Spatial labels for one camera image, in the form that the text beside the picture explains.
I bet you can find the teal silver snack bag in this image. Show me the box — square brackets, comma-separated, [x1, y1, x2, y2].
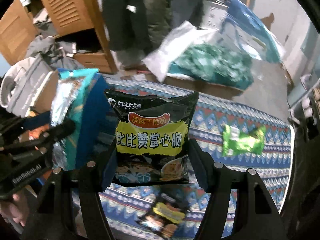
[50, 68, 99, 170]

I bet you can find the black yellow noodle snack bag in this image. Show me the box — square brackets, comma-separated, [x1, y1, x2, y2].
[105, 89, 199, 186]

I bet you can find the person's left hand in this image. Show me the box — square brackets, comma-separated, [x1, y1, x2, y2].
[1, 191, 29, 226]

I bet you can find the blue cardboard box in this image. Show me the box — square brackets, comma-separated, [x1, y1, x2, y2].
[18, 70, 113, 185]

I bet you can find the grey clothes pile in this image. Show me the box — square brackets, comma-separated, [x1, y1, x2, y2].
[0, 7, 86, 118]

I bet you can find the green snack packet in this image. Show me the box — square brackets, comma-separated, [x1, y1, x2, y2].
[222, 125, 266, 157]

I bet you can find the blue patterned blanket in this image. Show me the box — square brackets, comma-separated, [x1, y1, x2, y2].
[100, 77, 295, 239]

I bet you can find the metal shelf rack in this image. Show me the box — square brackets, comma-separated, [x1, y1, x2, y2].
[287, 73, 319, 141]

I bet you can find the wooden louvered wardrobe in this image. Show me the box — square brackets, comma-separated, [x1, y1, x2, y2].
[1, 0, 117, 74]

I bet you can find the teal patterned fabric bundle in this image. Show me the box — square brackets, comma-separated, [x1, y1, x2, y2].
[168, 43, 254, 90]

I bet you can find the white plastic bag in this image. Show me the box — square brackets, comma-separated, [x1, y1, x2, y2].
[142, 21, 219, 82]

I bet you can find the dark hanging coat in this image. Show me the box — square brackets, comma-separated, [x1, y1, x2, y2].
[102, 0, 172, 55]

